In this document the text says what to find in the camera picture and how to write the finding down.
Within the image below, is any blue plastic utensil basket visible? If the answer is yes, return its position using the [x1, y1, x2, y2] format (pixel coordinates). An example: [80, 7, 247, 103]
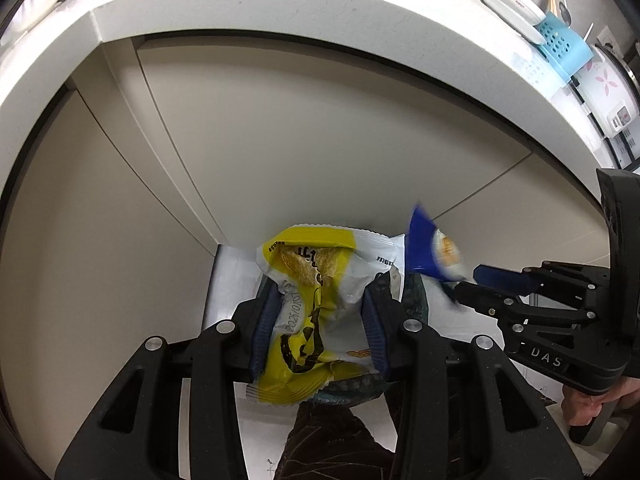
[536, 10, 594, 84]

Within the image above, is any blue patterned white bowl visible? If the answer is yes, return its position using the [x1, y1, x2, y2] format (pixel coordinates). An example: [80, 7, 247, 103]
[487, 0, 547, 26]

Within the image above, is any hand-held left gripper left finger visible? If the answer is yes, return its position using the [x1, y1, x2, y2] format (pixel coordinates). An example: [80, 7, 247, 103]
[54, 280, 282, 480]

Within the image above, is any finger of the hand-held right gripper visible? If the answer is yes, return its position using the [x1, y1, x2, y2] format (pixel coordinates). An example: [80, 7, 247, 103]
[451, 281, 601, 343]
[471, 260, 610, 311]

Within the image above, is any white microwave oven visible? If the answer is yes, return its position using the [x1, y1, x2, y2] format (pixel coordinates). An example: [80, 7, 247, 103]
[607, 125, 640, 172]

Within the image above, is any white oval plate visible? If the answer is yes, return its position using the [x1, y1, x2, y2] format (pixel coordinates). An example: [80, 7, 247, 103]
[479, 0, 547, 46]

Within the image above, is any black wastebasket with teal bag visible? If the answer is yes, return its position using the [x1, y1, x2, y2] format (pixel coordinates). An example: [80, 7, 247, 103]
[310, 270, 431, 407]

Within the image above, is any clear plastic wrapper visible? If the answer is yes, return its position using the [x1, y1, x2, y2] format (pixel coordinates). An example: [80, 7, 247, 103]
[9, 0, 71, 31]

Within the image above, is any white wall socket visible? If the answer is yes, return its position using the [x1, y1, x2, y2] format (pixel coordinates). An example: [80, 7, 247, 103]
[597, 27, 622, 54]

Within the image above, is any yellow snack packet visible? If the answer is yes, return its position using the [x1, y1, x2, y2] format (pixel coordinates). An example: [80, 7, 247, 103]
[245, 222, 406, 407]

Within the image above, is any person's right hand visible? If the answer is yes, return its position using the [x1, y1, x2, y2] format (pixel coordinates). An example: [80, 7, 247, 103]
[560, 390, 626, 431]

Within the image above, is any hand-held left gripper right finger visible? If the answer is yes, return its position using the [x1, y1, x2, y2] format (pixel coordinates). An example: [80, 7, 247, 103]
[362, 272, 584, 480]

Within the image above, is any white floral rice cooker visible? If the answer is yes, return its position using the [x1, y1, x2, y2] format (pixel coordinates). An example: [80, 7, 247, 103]
[570, 42, 640, 142]

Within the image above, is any blue snack packet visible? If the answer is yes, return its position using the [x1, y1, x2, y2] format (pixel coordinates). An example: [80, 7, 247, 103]
[404, 202, 473, 283]

